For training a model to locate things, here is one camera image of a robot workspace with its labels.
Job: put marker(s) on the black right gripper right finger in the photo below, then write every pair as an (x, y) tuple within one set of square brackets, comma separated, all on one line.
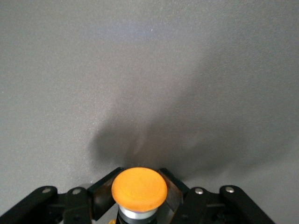
[(210, 207)]

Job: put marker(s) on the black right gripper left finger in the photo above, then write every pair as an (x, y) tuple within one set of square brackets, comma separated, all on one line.
[(77, 205)]

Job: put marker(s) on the yellow mushroom push button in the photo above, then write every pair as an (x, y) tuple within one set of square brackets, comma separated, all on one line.
[(139, 189)]

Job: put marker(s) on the dark grey table mat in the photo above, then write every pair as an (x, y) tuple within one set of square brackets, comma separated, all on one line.
[(149, 70)]

